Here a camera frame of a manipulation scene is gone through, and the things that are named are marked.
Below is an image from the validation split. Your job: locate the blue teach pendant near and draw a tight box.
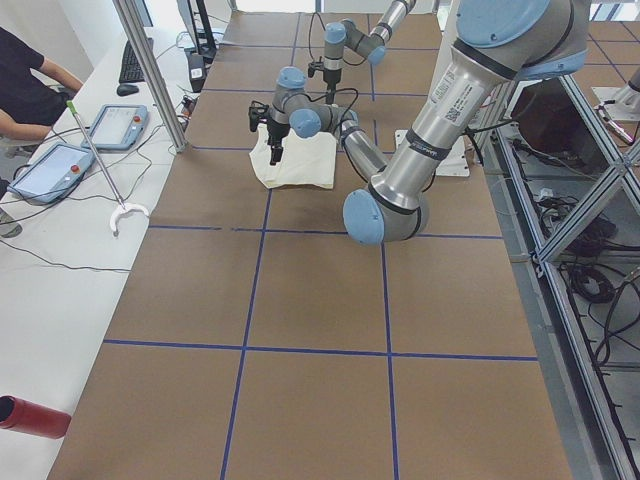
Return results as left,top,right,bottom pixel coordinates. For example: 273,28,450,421
8,143,95,204

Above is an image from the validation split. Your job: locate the blue teach pendant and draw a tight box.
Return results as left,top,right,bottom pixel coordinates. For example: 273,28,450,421
88,104,149,151
8,143,95,204

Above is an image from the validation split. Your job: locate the blue teach pendant far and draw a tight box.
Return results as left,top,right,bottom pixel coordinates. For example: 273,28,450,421
88,104,149,151

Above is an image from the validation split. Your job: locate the person in black shirt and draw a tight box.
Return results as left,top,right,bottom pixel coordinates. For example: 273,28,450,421
0,27,84,239

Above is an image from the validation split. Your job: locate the grey aluminium frame post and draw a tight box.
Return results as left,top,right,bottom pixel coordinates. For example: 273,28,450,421
112,0,187,153

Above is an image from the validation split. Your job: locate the aluminium frame rack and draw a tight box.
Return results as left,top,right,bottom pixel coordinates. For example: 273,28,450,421
484,63,639,479

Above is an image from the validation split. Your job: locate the black computer mouse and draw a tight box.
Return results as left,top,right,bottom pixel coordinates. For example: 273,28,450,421
116,83,139,97

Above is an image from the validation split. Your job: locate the white reacher grabber stick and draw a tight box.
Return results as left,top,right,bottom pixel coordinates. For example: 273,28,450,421
66,100,150,237

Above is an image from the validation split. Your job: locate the red metal bottle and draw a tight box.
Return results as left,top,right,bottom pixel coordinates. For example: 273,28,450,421
1,395,71,439

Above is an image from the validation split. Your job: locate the black keyboard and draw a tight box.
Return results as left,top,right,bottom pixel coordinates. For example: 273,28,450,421
119,41,145,84

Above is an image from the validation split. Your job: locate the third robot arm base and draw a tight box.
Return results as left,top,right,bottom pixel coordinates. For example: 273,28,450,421
592,70,639,144

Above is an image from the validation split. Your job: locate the cream long-sleeve cat shirt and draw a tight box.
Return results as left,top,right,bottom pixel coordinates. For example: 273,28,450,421
249,124,337,189

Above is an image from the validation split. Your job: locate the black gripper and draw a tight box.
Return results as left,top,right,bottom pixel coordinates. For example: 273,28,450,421
248,100,290,166
307,58,342,104

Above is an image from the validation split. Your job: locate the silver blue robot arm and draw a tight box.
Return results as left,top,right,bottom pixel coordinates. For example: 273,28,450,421
307,0,416,104
249,1,590,245

